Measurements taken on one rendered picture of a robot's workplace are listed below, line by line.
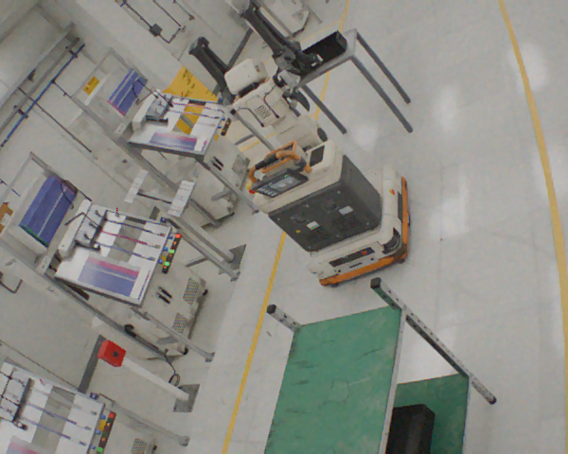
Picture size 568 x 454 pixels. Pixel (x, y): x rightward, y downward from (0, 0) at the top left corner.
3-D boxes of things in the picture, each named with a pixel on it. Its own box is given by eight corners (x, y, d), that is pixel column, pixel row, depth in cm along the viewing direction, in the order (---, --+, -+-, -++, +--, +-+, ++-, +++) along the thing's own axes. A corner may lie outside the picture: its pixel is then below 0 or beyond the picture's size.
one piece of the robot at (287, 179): (322, 181, 277) (295, 167, 260) (272, 204, 297) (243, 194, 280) (319, 162, 281) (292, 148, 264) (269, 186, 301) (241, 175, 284)
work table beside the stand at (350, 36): (413, 131, 379) (352, 54, 338) (339, 165, 418) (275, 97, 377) (410, 98, 408) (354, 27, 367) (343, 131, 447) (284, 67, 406)
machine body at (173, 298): (211, 285, 436) (157, 243, 404) (187, 357, 394) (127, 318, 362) (167, 298, 476) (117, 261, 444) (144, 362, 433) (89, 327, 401)
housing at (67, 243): (95, 212, 387) (92, 200, 376) (70, 262, 358) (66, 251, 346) (87, 210, 387) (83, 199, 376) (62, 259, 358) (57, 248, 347)
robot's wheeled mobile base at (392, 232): (410, 260, 298) (389, 235, 286) (324, 290, 334) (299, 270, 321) (409, 181, 342) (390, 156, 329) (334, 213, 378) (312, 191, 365)
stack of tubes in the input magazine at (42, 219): (77, 194, 371) (51, 173, 357) (48, 246, 340) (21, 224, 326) (70, 199, 379) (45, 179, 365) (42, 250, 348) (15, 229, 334)
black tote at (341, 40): (284, 85, 380) (275, 76, 375) (287, 74, 392) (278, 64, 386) (346, 50, 349) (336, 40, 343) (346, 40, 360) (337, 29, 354)
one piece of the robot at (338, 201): (393, 239, 299) (305, 142, 256) (318, 267, 329) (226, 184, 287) (394, 198, 321) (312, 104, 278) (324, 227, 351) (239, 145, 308)
